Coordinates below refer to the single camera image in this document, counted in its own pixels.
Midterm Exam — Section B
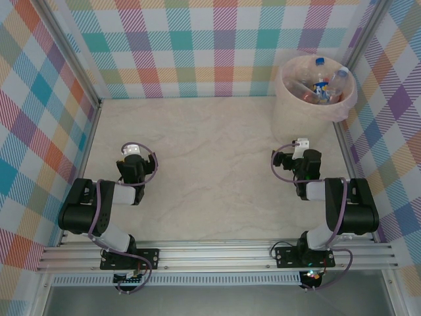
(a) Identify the blue cap yellow blue label bottle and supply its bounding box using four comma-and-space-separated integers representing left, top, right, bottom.
312, 57, 330, 99

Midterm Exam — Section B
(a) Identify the white slotted cable duct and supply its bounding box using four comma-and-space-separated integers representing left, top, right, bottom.
51, 271, 303, 287

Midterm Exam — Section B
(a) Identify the purple cable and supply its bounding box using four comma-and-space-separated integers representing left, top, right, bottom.
87, 142, 159, 294
270, 142, 353, 292

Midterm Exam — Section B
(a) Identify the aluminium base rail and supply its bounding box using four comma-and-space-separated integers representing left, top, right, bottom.
36, 239, 401, 273

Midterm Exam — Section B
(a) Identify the beige round bin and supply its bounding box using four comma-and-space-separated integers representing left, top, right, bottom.
271, 55, 358, 142

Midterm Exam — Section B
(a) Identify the clear plastic bin liner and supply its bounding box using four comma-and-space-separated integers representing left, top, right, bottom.
274, 49, 359, 123

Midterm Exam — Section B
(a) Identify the aluminium frame post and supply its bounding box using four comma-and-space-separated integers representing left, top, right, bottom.
32, 0, 103, 111
341, 0, 395, 66

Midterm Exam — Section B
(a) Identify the aluminium side rail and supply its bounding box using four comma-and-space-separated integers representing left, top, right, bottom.
57, 98, 103, 248
330, 111, 378, 244

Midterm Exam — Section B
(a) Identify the small circuit board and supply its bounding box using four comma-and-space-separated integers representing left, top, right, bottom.
113, 269, 147, 286
301, 269, 325, 284

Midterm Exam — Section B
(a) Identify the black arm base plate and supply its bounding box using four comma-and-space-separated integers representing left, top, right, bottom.
274, 245, 337, 269
99, 247, 161, 271

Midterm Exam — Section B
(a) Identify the clear bottle blue red label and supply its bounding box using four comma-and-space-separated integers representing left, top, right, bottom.
328, 66, 350, 97

